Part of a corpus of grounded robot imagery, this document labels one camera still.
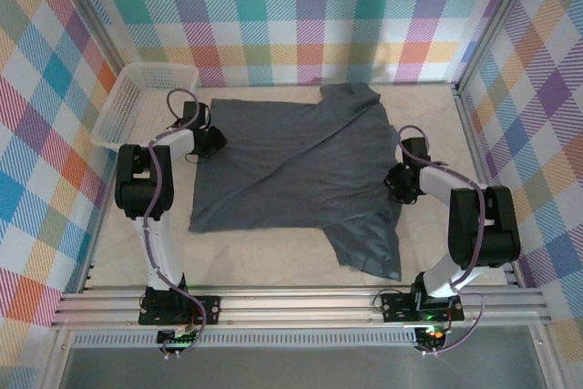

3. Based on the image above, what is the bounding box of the grey slotted cable duct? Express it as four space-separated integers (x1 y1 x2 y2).
72 332 420 348

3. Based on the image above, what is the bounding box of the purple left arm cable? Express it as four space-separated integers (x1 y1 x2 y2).
143 89 215 358

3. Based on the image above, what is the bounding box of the aluminium frame post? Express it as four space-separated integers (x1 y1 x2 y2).
52 0 132 85
453 0 547 94
527 322 564 389
39 329 77 389

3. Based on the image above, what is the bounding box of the right controller circuit board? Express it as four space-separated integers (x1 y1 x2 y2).
416 324 452 345

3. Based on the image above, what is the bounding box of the left controller circuit board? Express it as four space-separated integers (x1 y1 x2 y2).
157 328 201 349

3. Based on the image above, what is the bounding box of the grey t-shirt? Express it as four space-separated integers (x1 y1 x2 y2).
188 82 403 282

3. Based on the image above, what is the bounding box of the aluminium table side rail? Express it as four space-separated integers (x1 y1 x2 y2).
454 82 524 289
84 151 125 293

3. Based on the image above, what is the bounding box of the controller circuit board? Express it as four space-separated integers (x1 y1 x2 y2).
157 328 201 349
416 324 452 345

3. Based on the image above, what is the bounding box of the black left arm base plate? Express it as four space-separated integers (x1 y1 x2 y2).
138 295 223 327

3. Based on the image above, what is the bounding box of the white plastic mesh basket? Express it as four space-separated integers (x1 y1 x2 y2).
89 63 200 152

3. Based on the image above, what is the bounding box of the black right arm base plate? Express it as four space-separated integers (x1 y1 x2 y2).
381 292 465 324

